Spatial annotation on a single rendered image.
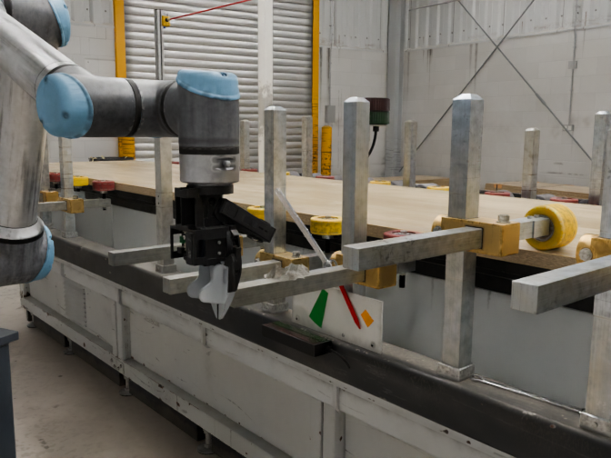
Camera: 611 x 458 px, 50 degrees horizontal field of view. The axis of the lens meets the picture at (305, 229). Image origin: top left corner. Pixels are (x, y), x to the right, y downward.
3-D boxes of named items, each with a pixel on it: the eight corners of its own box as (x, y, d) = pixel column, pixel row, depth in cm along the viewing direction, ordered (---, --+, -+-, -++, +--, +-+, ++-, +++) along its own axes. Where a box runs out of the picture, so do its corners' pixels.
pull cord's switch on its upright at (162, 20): (166, 193, 403) (162, 7, 386) (155, 190, 414) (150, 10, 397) (178, 192, 408) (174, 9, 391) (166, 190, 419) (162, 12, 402)
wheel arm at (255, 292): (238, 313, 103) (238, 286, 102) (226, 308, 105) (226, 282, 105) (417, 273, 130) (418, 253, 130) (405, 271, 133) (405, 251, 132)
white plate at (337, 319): (379, 354, 119) (381, 302, 118) (290, 322, 139) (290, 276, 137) (381, 353, 120) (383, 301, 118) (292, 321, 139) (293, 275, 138)
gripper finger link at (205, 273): (183, 319, 102) (182, 262, 100) (215, 313, 106) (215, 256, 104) (193, 323, 99) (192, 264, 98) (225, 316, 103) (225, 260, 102)
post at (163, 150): (163, 273, 183) (158, 111, 176) (155, 271, 186) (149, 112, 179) (176, 272, 186) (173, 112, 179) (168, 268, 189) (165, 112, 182)
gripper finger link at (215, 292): (193, 323, 99) (192, 264, 98) (225, 316, 103) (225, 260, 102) (204, 328, 97) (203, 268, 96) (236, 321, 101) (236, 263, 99)
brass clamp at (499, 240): (498, 258, 98) (500, 224, 97) (427, 245, 108) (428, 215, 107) (521, 253, 102) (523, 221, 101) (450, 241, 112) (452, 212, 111)
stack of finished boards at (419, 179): (455, 188, 1038) (455, 178, 1035) (336, 197, 899) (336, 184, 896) (421, 184, 1099) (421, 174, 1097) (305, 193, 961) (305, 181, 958)
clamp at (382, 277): (377, 290, 118) (378, 263, 118) (328, 276, 128) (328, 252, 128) (398, 285, 122) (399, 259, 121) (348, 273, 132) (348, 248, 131)
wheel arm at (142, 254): (115, 270, 142) (114, 251, 141) (107, 268, 144) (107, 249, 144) (273, 247, 169) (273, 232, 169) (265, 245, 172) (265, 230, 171)
